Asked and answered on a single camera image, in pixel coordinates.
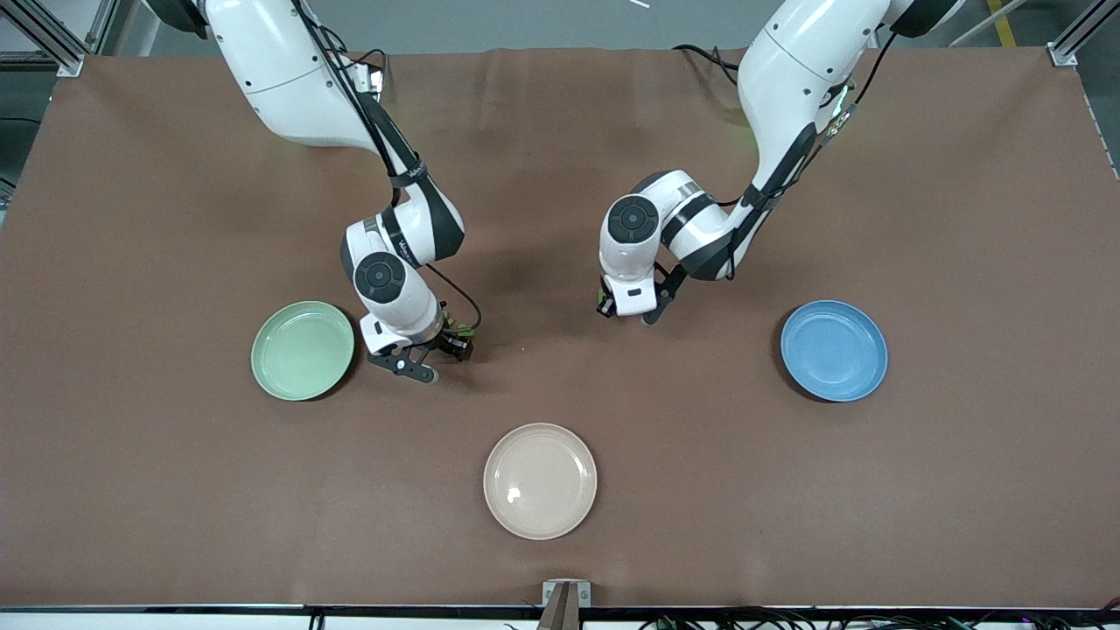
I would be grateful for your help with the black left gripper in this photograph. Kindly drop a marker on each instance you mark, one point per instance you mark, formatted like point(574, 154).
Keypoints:
point(605, 304)

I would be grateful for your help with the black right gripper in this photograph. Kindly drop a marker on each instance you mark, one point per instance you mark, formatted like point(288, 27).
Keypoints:
point(452, 340)

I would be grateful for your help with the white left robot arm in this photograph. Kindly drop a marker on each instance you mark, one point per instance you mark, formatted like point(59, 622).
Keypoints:
point(796, 70)

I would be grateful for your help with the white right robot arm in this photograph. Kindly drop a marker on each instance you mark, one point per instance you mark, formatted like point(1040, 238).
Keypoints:
point(289, 79)

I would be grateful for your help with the brown table mat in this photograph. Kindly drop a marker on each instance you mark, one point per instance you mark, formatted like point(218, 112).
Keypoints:
point(542, 385)

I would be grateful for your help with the beige plate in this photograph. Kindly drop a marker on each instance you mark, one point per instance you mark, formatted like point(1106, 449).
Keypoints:
point(540, 481)

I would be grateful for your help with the green plate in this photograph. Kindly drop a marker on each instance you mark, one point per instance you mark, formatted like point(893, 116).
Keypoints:
point(289, 367)

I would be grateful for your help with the blue plate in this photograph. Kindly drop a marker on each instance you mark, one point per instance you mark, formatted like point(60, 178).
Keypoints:
point(831, 376)

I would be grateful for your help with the metal bracket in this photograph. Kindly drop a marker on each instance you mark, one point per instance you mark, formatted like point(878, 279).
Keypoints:
point(584, 592)

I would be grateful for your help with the tan mounting post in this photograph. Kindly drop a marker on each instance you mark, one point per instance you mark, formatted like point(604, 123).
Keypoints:
point(560, 618)

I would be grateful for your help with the white table rail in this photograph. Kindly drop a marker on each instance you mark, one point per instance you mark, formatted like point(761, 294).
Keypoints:
point(131, 622)

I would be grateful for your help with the aluminium frame post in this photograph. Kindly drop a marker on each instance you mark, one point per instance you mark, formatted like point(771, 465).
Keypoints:
point(68, 59)
point(1063, 56)

